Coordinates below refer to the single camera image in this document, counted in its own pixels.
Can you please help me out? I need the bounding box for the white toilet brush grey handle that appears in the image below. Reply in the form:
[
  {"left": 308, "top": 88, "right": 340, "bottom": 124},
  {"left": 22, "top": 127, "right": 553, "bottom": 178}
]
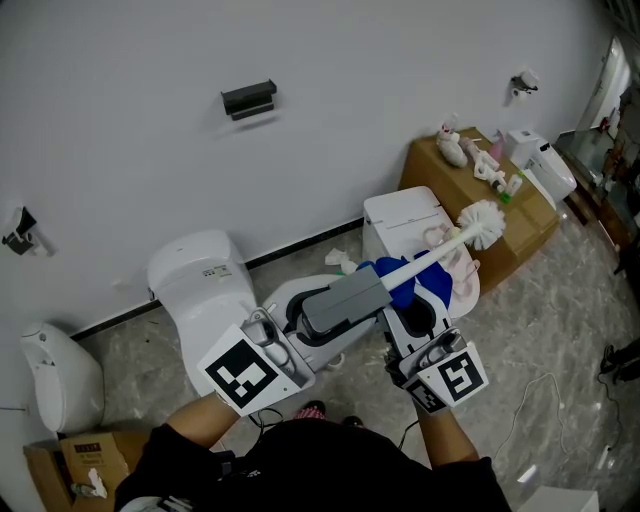
[{"left": 299, "top": 198, "right": 507, "bottom": 335}]

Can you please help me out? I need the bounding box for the crumpled white tissue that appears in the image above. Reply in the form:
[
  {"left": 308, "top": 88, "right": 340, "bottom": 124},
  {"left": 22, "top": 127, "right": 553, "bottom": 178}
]
[{"left": 323, "top": 247, "right": 359, "bottom": 274}]

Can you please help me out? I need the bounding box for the crumpled cardboard box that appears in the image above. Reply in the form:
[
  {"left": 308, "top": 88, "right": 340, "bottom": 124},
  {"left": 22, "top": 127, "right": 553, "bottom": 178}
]
[{"left": 22, "top": 432, "right": 151, "bottom": 512}]

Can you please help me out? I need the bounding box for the white glossy fixture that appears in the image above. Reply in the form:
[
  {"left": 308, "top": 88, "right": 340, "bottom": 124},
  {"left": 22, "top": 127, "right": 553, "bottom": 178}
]
[{"left": 517, "top": 487, "right": 601, "bottom": 512}]

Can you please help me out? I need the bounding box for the blue cleaning cloth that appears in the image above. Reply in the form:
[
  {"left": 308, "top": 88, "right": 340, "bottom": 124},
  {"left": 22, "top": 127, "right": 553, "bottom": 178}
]
[{"left": 373, "top": 254, "right": 426, "bottom": 309}]

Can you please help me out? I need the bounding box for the white door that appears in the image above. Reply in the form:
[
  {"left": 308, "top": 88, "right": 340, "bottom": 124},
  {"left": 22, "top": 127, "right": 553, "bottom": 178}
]
[{"left": 574, "top": 34, "right": 634, "bottom": 136}]

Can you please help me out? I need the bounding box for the large cardboard box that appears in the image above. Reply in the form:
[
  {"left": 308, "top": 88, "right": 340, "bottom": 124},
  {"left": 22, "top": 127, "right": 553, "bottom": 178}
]
[{"left": 398, "top": 127, "right": 561, "bottom": 296}]

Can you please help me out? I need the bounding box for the white paper wad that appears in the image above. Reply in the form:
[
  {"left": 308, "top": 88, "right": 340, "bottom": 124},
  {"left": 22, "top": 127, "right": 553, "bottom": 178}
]
[{"left": 85, "top": 467, "right": 109, "bottom": 500}]

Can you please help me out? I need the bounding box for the small black paper holder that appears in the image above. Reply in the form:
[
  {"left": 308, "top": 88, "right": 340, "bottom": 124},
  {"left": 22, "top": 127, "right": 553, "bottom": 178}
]
[{"left": 510, "top": 68, "right": 540, "bottom": 104}]

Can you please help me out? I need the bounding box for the dark raised platform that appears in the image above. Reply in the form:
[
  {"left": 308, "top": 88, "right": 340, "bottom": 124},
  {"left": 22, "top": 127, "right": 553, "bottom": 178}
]
[{"left": 552, "top": 128, "right": 640, "bottom": 251}]

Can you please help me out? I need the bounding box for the person's right forearm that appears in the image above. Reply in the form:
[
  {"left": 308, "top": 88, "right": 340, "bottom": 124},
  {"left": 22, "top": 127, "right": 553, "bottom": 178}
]
[{"left": 412, "top": 407, "right": 480, "bottom": 471}]

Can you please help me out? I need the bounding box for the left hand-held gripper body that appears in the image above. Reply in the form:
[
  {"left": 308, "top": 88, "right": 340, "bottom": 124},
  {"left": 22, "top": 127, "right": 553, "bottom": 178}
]
[{"left": 197, "top": 307, "right": 317, "bottom": 418}]

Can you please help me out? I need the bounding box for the black wall shelf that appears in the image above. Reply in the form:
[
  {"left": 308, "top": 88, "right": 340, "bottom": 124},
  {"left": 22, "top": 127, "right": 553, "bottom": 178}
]
[{"left": 220, "top": 78, "right": 279, "bottom": 122}]

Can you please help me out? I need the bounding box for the white wall-mounted urinal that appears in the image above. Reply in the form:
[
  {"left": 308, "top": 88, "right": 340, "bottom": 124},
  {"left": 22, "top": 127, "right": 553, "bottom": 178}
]
[{"left": 19, "top": 321, "right": 106, "bottom": 435}]

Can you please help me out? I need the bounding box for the white tankless toilet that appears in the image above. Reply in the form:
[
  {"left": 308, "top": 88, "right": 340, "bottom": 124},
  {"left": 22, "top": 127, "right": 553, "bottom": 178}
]
[{"left": 362, "top": 185, "right": 482, "bottom": 321}]

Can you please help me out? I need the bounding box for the white square-tank toilet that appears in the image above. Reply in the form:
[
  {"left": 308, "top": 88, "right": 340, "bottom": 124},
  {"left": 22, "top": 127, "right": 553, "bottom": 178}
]
[{"left": 506, "top": 128, "right": 559, "bottom": 211}]

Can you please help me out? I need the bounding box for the person in black shirt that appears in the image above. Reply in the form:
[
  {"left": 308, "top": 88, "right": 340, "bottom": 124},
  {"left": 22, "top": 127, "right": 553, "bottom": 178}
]
[{"left": 113, "top": 417, "right": 514, "bottom": 512}]

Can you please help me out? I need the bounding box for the person's left forearm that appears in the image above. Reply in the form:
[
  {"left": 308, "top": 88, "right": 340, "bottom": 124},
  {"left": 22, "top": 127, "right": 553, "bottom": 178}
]
[{"left": 164, "top": 392, "right": 241, "bottom": 449}]

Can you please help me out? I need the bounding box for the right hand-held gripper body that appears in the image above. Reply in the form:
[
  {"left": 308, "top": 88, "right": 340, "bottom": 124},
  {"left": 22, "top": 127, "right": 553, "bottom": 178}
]
[{"left": 383, "top": 328, "right": 490, "bottom": 416}]

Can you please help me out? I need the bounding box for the white bottle green cap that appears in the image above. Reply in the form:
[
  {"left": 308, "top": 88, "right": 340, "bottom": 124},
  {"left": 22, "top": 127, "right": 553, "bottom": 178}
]
[{"left": 501, "top": 172, "right": 524, "bottom": 202}]

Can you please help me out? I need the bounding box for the white elongated toilet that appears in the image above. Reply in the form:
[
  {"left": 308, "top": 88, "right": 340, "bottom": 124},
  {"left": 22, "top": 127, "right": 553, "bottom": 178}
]
[{"left": 146, "top": 228, "right": 257, "bottom": 396}]

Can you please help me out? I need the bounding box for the black toilet paper holder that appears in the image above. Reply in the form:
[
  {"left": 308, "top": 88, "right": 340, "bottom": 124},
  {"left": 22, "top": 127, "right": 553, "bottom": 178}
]
[{"left": 1, "top": 205, "right": 56, "bottom": 259}]

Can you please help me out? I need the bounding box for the white floor cable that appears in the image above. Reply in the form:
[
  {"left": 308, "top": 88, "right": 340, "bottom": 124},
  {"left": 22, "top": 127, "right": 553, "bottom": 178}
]
[{"left": 492, "top": 372, "right": 616, "bottom": 466}]

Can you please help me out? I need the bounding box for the blue towel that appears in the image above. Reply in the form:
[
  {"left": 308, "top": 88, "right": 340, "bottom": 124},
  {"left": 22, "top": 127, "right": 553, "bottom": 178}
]
[{"left": 418, "top": 259, "right": 454, "bottom": 307}]

